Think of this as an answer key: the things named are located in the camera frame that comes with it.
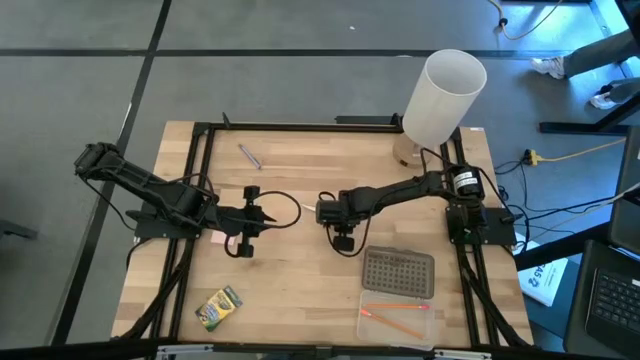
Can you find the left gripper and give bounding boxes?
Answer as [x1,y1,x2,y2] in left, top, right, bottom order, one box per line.
[214,203,278,237]

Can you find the translucent pencil box grey lid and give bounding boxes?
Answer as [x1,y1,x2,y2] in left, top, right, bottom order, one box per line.
[355,244,436,351]

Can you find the yellow green crayon box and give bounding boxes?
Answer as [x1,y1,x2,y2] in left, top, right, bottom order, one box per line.
[194,285,245,333]

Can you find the pink eraser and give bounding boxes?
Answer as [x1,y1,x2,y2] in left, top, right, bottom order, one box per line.
[209,230,237,247]

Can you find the blue silver pen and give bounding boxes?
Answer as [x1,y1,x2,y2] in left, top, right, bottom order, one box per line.
[237,143,263,171]

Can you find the white shade lamp wooden base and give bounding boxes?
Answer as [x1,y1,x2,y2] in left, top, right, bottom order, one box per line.
[391,48,488,170]

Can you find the white printed booklet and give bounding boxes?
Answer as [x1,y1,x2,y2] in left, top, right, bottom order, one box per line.
[517,239,570,308]

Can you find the black desk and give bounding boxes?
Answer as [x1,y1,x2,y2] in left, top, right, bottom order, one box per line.
[513,219,640,360]

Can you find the black laptop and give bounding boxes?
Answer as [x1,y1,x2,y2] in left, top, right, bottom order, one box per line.
[563,124,640,359]

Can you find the person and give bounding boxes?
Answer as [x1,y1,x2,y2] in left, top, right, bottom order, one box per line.
[529,27,640,111]

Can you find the black camera cable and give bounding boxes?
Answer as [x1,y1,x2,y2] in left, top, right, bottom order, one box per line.
[252,189,303,230]

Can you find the black aluminium table frame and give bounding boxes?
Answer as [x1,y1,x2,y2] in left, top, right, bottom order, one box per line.
[112,113,534,360]

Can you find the silver frame bracket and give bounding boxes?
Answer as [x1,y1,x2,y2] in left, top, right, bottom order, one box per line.
[433,349,492,360]
[156,344,187,359]

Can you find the black floor cables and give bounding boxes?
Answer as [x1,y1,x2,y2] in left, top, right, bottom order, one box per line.
[492,158,640,254]

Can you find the yellow extension cord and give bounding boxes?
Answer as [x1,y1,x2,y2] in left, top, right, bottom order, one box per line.
[522,138,626,167]

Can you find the yellow cable with black connector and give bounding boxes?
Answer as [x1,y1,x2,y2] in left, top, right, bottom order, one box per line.
[487,0,565,42]

